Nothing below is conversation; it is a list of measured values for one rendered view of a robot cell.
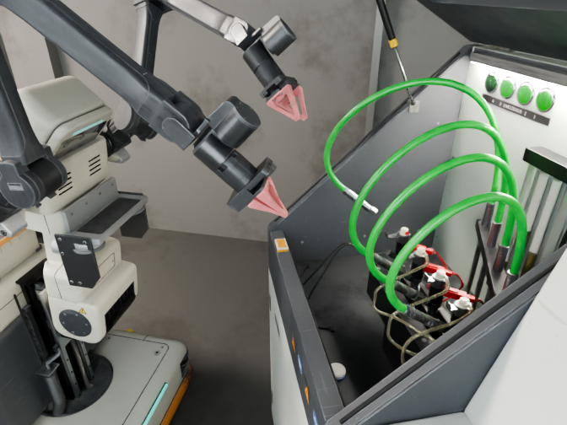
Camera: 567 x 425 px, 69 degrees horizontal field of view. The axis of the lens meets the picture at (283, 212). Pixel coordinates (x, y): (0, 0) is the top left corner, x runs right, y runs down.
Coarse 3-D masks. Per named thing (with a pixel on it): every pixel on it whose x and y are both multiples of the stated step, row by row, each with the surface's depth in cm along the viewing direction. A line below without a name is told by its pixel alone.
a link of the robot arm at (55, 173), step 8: (40, 160) 85; (48, 160) 86; (32, 168) 82; (40, 168) 83; (48, 168) 84; (56, 168) 86; (0, 176) 83; (40, 176) 82; (48, 176) 84; (56, 176) 85; (48, 184) 84; (56, 184) 86; (48, 192) 84
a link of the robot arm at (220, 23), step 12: (168, 0) 115; (180, 0) 113; (192, 0) 110; (180, 12) 115; (192, 12) 110; (204, 12) 107; (216, 12) 105; (204, 24) 107; (216, 24) 104; (228, 24) 101; (228, 36) 100
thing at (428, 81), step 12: (396, 84) 85; (408, 84) 84; (420, 84) 84; (432, 84) 84; (444, 84) 83; (456, 84) 83; (372, 96) 87; (480, 96) 83; (360, 108) 89; (348, 120) 91; (492, 120) 84; (336, 132) 93; (324, 156) 96; (336, 180) 98; (492, 204) 92
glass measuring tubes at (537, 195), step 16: (528, 160) 86; (544, 160) 82; (560, 160) 80; (528, 176) 88; (544, 176) 84; (560, 176) 79; (528, 192) 89; (544, 192) 86; (560, 192) 82; (528, 208) 88; (544, 208) 84; (560, 208) 80; (528, 224) 89; (544, 224) 85; (560, 224) 81; (512, 240) 95; (528, 240) 92; (544, 240) 87; (560, 240) 83; (512, 256) 97; (528, 256) 89; (544, 256) 85
